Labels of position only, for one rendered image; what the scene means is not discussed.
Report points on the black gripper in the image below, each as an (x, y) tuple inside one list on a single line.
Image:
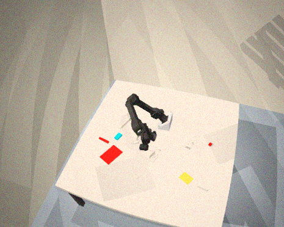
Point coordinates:
[(144, 146)]

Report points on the yellow flat plate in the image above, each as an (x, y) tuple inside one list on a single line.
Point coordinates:
[(186, 178)]

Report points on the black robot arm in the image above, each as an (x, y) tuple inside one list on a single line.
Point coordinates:
[(137, 124)]

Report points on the teal rectangular block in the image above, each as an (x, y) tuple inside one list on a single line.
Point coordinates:
[(118, 136)]

